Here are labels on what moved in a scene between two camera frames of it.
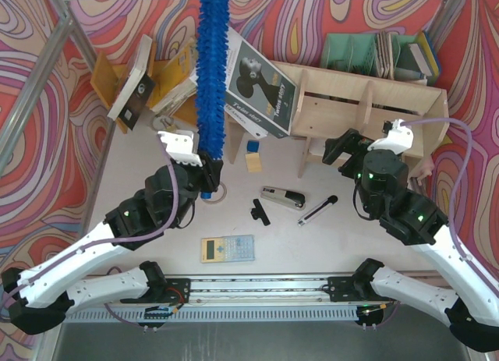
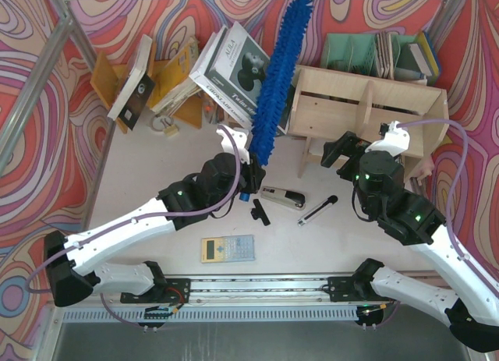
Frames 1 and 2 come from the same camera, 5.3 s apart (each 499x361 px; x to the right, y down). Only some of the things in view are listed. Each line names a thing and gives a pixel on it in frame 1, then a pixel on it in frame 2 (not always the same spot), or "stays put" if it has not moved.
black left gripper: x=212 y=174 to x=254 y=174
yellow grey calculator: x=231 y=248 stays put
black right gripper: x=347 y=150 stays put
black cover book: x=132 y=100 stays put
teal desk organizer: x=372 y=54 stays put
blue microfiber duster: x=211 y=44 to x=277 y=78
